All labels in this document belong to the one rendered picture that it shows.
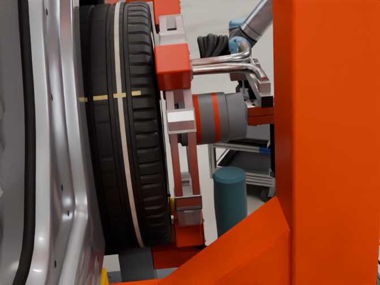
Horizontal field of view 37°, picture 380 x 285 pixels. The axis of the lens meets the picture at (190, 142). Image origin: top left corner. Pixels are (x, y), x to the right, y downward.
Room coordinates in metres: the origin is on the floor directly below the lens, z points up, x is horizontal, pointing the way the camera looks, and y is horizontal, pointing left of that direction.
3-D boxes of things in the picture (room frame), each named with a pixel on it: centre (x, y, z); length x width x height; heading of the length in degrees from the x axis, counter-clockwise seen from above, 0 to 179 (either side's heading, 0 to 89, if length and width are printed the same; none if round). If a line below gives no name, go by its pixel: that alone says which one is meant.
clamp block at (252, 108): (1.28, -0.19, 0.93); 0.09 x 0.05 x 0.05; 91
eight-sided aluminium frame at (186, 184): (1.44, 0.02, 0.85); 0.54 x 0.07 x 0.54; 1
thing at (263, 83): (1.35, -0.10, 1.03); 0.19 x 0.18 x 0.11; 91
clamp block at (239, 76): (1.62, -0.18, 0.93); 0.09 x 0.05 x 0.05; 91
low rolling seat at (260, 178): (2.60, -0.33, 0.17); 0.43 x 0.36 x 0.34; 155
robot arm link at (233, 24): (1.90, -0.20, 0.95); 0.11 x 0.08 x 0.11; 172
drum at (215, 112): (1.45, -0.05, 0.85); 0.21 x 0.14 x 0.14; 91
